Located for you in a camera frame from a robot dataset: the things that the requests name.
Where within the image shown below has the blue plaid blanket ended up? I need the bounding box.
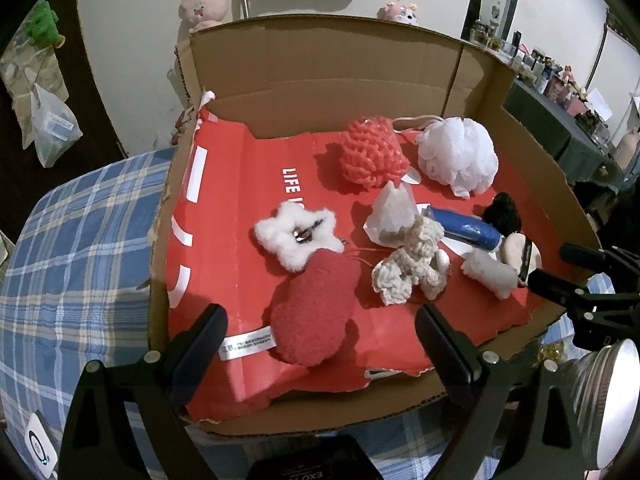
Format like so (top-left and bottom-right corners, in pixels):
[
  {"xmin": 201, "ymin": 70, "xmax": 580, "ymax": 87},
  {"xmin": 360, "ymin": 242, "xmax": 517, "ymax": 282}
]
[{"xmin": 0, "ymin": 147, "xmax": 571, "ymax": 480}]

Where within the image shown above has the white cloth roll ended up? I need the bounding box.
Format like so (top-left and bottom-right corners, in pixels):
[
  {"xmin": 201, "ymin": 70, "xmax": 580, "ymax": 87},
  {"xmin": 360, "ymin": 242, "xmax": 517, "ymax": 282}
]
[{"xmin": 460, "ymin": 250, "xmax": 519, "ymax": 301}]

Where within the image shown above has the green plush toy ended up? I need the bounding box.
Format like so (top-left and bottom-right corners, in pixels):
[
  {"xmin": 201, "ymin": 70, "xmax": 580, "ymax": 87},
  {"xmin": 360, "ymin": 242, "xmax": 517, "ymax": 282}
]
[{"xmin": 27, "ymin": 0, "xmax": 66, "ymax": 50}]

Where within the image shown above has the wall mirror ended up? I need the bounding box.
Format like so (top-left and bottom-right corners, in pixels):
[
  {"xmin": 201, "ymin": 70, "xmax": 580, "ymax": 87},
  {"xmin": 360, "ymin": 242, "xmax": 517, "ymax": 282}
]
[{"xmin": 460, "ymin": 0, "xmax": 526, "ymax": 56}]

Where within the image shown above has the table with green cloth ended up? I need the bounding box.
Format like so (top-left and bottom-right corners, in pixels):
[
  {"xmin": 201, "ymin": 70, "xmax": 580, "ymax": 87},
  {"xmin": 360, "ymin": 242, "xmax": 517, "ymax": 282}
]
[{"xmin": 502, "ymin": 80, "xmax": 626, "ymax": 191}]

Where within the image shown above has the large jar with metal lid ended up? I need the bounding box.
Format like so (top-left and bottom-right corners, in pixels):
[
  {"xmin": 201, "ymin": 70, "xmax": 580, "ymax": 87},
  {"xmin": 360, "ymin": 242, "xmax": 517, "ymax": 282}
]
[{"xmin": 555, "ymin": 337, "xmax": 640, "ymax": 471}]

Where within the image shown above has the red knitted scrubber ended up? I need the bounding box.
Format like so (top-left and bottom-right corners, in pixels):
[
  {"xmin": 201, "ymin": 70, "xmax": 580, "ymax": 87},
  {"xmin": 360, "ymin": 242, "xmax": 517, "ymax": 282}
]
[{"xmin": 340, "ymin": 115, "xmax": 410, "ymax": 191}]

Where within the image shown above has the white plastic bag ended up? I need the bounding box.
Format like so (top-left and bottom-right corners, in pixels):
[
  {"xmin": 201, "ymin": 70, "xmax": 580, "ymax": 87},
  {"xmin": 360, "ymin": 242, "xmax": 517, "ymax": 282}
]
[{"xmin": 30, "ymin": 82, "xmax": 83, "ymax": 168}]

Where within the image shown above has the row of bottles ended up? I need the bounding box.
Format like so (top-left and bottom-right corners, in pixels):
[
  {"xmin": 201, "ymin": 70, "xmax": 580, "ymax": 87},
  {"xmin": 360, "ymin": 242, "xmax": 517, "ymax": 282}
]
[{"xmin": 470, "ymin": 20, "xmax": 621, "ymax": 136}]

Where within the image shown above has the blue cloth roll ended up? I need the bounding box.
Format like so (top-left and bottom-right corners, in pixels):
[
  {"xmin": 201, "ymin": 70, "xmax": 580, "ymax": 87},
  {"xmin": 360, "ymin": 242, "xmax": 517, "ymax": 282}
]
[{"xmin": 425, "ymin": 205, "xmax": 503, "ymax": 251}]

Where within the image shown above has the black and white oval object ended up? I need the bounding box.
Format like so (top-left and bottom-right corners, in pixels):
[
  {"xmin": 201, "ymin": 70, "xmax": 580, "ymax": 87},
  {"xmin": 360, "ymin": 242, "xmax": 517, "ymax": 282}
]
[{"xmin": 500, "ymin": 232, "xmax": 542, "ymax": 286}]

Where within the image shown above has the pink plush keychain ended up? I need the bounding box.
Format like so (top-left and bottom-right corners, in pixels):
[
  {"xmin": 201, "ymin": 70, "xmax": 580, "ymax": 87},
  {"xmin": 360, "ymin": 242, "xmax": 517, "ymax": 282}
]
[{"xmin": 377, "ymin": 0, "xmax": 421, "ymax": 27}]

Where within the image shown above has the pink pig plush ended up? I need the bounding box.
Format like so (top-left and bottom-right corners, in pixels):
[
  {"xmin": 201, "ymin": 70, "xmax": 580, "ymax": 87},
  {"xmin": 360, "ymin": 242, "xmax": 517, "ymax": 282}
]
[{"xmin": 180, "ymin": 0, "xmax": 232, "ymax": 31}]

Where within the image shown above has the red fuzzy pouch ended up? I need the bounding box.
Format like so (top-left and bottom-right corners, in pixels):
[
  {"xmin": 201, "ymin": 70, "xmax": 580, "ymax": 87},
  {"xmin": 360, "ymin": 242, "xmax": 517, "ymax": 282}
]
[{"xmin": 269, "ymin": 250, "xmax": 362, "ymax": 367}]

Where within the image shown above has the black fuzzy scrunchie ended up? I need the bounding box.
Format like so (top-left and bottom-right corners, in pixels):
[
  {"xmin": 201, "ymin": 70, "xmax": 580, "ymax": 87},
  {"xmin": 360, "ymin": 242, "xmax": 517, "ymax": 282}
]
[{"xmin": 482, "ymin": 192, "xmax": 523, "ymax": 236}]

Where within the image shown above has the white paper card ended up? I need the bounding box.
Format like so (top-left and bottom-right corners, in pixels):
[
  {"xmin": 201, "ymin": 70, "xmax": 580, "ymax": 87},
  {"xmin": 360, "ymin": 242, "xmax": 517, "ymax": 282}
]
[{"xmin": 585, "ymin": 87, "xmax": 613, "ymax": 121}]

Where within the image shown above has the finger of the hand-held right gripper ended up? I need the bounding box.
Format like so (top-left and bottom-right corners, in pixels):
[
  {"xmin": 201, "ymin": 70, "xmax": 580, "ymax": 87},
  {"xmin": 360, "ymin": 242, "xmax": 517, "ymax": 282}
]
[
  {"xmin": 527, "ymin": 268, "xmax": 640, "ymax": 311},
  {"xmin": 559, "ymin": 242, "xmax": 640, "ymax": 273}
]

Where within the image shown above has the red printed bag liner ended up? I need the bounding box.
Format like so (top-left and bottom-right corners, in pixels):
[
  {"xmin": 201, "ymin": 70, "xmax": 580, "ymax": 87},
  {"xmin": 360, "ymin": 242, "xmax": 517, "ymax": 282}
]
[{"xmin": 166, "ymin": 110, "xmax": 543, "ymax": 423}]

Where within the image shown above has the white translucent packet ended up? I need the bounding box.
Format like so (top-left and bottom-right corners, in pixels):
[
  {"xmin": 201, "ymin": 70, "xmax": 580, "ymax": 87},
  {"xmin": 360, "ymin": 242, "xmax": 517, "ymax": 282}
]
[{"xmin": 364, "ymin": 180, "xmax": 418, "ymax": 248}]

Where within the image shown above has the white fluffy star clip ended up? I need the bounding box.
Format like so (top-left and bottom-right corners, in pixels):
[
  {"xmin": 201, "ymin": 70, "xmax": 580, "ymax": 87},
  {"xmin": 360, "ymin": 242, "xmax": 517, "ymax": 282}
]
[{"xmin": 252, "ymin": 201, "xmax": 346, "ymax": 273}]

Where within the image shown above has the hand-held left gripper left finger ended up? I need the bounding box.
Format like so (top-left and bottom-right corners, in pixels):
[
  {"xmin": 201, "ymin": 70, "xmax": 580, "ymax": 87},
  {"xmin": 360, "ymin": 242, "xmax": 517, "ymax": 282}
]
[{"xmin": 57, "ymin": 304, "xmax": 230, "ymax": 480}]

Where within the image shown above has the white round-button device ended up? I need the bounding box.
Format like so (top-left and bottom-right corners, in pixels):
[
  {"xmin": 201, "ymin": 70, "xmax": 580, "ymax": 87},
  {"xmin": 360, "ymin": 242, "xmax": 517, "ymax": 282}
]
[{"xmin": 24, "ymin": 410, "xmax": 61, "ymax": 480}]

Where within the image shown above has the dark wooden door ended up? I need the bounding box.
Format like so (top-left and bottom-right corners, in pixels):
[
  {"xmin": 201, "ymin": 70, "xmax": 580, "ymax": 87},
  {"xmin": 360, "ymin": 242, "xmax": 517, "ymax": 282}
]
[{"xmin": 0, "ymin": 0, "xmax": 131, "ymax": 161}]

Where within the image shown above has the cardboard box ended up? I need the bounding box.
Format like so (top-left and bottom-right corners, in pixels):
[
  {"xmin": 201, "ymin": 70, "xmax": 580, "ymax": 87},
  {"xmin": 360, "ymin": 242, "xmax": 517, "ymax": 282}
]
[{"xmin": 147, "ymin": 14, "xmax": 603, "ymax": 436}]

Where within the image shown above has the white mesh bath loofah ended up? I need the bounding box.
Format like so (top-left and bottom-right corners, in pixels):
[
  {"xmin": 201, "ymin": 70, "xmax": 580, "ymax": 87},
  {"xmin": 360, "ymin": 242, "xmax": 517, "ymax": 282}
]
[{"xmin": 392, "ymin": 115, "xmax": 501, "ymax": 201}]

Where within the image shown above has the small clear plastic jar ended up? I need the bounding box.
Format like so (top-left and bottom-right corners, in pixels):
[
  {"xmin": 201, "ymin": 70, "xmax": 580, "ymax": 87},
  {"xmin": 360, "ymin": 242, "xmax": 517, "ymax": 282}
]
[{"xmin": 537, "ymin": 342, "xmax": 568, "ymax": 363}]

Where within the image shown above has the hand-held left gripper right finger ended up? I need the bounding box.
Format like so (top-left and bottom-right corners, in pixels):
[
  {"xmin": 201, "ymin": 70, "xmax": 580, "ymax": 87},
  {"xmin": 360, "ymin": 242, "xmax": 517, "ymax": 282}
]
[{"xmin": 414, "ymin": 304, "xmax": 596, "ymax": 480}]

